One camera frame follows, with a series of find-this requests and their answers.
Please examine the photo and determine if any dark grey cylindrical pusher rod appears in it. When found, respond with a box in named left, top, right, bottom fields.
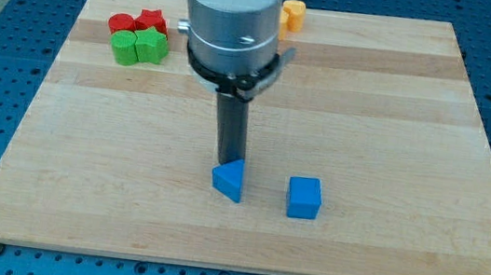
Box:
left=216, top=94, right=249, bottom=165

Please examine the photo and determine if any black clamp ring mount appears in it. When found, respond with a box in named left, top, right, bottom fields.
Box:
left=186, top=45, right=296, bottom=103

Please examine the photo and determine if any yellow block behind arm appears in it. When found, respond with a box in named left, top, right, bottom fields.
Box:
left=278, top=9, right=290, bottom=41

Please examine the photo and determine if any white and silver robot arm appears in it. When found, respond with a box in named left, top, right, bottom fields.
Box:
left=177, top=0, right=294, bottom=164

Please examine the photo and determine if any blue cube block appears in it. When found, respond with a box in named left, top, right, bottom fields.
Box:
left=286, top=176, right=322, bottom=220

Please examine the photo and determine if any blue triangular prism block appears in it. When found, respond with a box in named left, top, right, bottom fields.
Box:
left=211, top=159, right=245, bottom=203

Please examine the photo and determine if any yellow block at back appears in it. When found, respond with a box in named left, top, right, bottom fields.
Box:
left=283, top=0, right=307, bottom=33

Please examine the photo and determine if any green star block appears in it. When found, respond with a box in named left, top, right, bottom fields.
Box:
left=134, top=26, right=169, bottom=64

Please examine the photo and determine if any red star block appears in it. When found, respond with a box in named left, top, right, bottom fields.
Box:
left=134, top=8, right=169, bottom=35

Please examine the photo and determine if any wooden board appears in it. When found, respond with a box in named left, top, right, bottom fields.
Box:
left=0, top=0, right=491, bottom=275

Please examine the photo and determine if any green cylinder block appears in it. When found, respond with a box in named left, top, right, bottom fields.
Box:
left=110, top=30, right=139, bottom=66

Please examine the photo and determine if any red cylinder block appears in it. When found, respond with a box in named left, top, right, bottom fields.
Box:
left=107, top=13, right=136, bottom=34

